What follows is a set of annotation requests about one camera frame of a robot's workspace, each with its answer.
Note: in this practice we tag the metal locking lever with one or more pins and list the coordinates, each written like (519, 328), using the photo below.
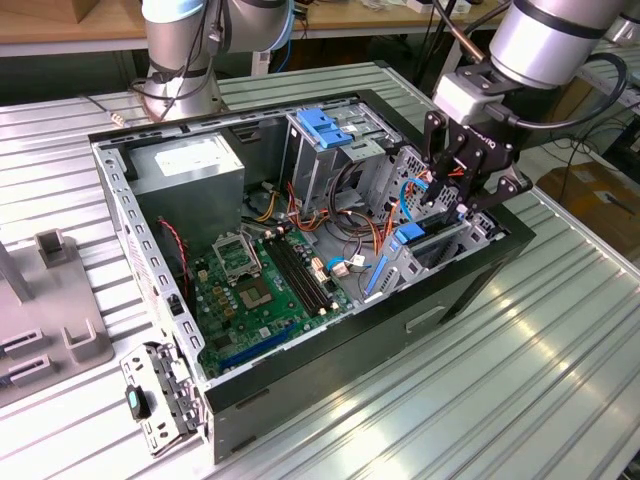
(257, 257)

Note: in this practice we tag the grey metal drive cage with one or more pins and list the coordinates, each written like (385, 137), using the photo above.
(310, 170)

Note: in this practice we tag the grey metal slot bracket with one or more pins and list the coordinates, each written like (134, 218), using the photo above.
(167, 400)

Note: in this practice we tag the brown cardboard box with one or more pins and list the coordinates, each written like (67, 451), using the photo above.
(590, 200)

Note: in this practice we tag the metal slat side table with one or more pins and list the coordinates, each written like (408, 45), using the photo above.
(635, 65)

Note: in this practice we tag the blue plastic drive latch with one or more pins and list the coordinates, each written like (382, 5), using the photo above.
(320, 127)

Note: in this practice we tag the CPU socket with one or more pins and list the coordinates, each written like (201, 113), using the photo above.
(256, 295)

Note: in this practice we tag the hard disk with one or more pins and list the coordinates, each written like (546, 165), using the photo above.
(410, 234)

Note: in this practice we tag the wooden desk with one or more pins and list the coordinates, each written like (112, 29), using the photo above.
(375, 22)

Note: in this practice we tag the black chipset chip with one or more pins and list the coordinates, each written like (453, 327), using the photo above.
(223, 341)

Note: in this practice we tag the grey metal disk bay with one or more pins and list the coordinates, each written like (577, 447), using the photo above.
(402, 272)

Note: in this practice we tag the black case fan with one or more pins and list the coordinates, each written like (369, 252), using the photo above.
(172, 250)

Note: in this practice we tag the black RAM slot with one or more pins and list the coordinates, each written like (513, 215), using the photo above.
(290, 275)
(305, 275)
(297, 275)
(312, 275)

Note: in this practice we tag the blue expansion slot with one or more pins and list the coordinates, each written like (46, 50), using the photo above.
(255, 350)

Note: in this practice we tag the black open PC case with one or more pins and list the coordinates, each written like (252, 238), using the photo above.
(350, 360)

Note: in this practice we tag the grey power supply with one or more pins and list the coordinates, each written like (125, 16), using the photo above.
(190, 200)

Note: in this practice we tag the grey parts rack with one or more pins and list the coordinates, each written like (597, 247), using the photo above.
(50, 295)

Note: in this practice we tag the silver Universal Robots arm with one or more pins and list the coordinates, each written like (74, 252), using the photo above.
(545, 40)

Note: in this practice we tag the orange board power connector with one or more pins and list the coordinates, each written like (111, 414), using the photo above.
(318, 269)

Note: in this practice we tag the green motherboard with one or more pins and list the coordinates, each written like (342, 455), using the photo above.
(282, 287)

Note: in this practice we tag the black latch with teal tab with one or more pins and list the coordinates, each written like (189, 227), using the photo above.
(135, 402)

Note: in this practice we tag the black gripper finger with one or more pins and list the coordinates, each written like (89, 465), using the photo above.
(430, 145)
(510, 186)

